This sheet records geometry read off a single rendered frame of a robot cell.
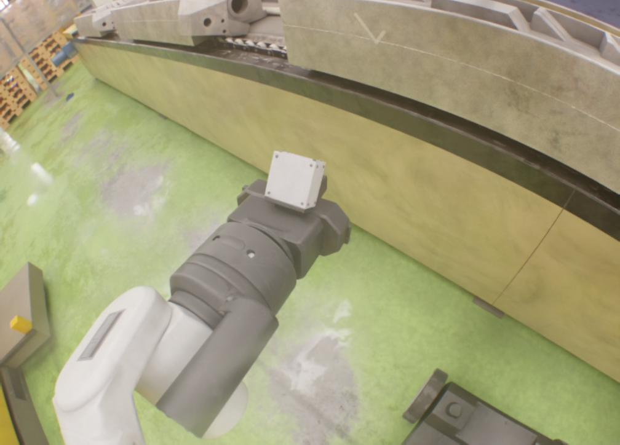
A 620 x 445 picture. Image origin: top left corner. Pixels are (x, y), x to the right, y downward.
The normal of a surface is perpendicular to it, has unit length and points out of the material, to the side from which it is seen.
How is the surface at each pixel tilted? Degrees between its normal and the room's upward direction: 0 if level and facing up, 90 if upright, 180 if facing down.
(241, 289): 49
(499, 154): 90
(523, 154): 0
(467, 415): 0
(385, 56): 80
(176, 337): 67
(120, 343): 39
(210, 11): 90
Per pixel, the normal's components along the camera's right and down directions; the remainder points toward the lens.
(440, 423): -0.60, 0.11
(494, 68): -0.67, 0.60
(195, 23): 0.73, 0.44
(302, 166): -0.39, 0.12
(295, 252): -0.45, 0.58
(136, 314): 0.31, -0.81
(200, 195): -0.22, -0.55
